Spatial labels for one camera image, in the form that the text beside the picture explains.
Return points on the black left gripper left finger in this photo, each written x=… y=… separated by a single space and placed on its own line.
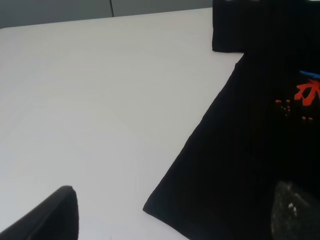
x=56 y=218

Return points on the black printed t-shirt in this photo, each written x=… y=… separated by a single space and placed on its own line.
x=262 y=128

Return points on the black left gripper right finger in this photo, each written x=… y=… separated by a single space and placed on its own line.
x=295 y=214

